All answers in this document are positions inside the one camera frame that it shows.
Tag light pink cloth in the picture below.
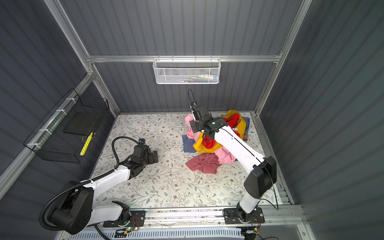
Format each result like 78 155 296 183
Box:
185 114 236 164

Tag red cloth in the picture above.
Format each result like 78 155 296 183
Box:
202 113 241 149

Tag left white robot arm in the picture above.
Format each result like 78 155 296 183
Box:
39 144 159 235

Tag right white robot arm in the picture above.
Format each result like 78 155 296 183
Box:
190 101 277 223

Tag yellow cloth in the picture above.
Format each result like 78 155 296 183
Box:
194 110 246 153

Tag blue checkered cloth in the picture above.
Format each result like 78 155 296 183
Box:
182 117 250 153

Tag dusty rose cloth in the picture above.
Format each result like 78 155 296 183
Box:
186 153 221 174

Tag items in white basket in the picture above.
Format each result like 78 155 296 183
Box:
176 75 219 84

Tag yellow marker pen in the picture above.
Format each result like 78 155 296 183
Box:
80 132 94 156

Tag black pad in basket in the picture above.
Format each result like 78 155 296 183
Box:
63 113 104 136

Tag white perforated vent panel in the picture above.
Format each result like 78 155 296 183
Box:
67 227 245 240

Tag white wire mesh basket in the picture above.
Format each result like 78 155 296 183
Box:
153 58 222 85

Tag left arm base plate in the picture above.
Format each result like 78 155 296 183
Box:
103 211 146 228

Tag black wire basket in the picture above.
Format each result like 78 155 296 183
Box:
24 90 110 164

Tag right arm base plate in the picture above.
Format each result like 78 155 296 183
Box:
222 207 265 225

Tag left black corrugated cable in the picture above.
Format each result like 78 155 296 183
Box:
38 136 142 240

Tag aluminium mounting rail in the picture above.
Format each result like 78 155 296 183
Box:
59 206 304 229

